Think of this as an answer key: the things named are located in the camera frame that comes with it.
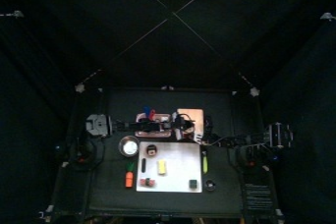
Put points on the wooden drawer box housing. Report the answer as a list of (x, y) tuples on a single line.
[(196, 116)]

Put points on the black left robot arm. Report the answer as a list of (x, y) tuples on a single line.
[(130, 125)]

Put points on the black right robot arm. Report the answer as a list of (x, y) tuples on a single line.
[(244, 140)]

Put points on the green toy knife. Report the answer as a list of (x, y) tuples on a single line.
[(204, 164)]

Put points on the blue toy spoon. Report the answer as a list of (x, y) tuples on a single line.
[(146, 110)]

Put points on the yellow egg toy sushi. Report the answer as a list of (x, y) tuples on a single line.
[(161, 167)]

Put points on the white cutting board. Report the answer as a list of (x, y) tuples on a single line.
[(174, 175)]

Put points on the dark green toy cube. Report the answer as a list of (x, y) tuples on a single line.
[(192, 184)]

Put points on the silver metal bowl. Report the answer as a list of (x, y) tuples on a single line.
[(122, 144)]

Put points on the black toy stick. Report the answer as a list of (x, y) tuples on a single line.
[(142, 165)]

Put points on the red green-banded toy sushi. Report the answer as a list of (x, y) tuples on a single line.
[(146, 182)]

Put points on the orange toy carrot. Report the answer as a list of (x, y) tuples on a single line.
[(129, 179)]

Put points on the white printed label sheet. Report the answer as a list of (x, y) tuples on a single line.
[(257, 196)]

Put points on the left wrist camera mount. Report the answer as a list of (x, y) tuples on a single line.
[(174, 116)]

